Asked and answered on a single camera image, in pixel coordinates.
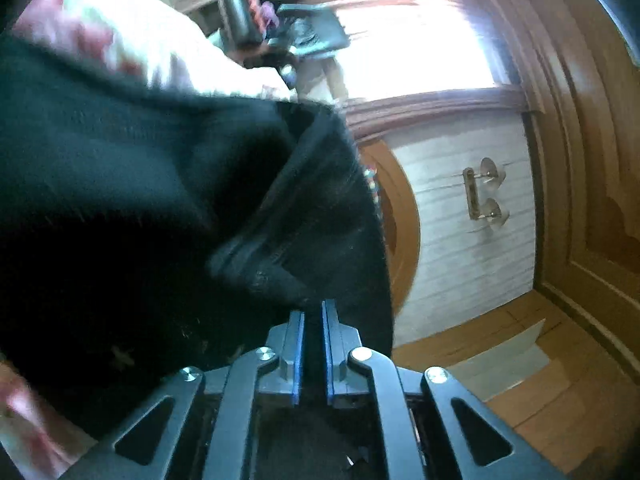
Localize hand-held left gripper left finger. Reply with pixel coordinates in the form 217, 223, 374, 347
60, 310, 307, 480

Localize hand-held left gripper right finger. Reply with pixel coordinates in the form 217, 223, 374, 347
322, 299, 567, 480

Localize black pants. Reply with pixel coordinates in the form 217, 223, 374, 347
0, 35, 396, 441

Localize white panelled door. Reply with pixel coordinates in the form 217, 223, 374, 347
390, 110, 539, 349

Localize wooden headboard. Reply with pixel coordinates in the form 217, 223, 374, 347
357, 137, 422, 322

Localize colourful woven trim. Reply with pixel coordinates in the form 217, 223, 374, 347
361, 161, 384, 222

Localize wooden wardrobe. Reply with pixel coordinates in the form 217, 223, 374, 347
475, 0, 640, 376

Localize grey case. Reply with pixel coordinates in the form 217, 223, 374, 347
219, 0, 267, 47

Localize pink floral blanket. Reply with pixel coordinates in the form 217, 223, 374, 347
0, 0, 301, 480

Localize metal door handle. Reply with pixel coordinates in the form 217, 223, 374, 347
462, 157, 511, 234

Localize bright window with wooden frame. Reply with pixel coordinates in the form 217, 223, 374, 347
320, 0, 531, 111

